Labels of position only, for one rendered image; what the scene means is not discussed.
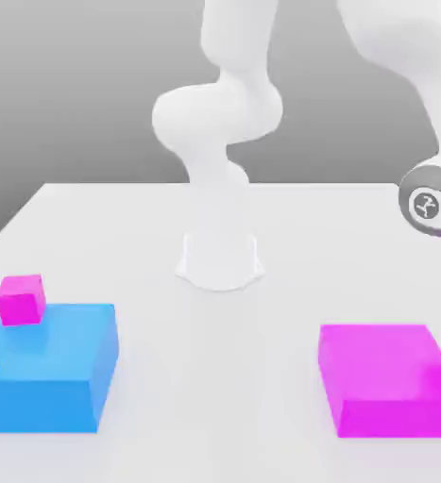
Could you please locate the small magenta cube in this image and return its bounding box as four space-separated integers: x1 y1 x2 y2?
0 274 47 327

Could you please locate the large blue box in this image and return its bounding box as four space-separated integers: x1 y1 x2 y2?
0 303 120 434

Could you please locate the large magenta box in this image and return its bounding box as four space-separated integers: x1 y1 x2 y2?
317 324 441 440

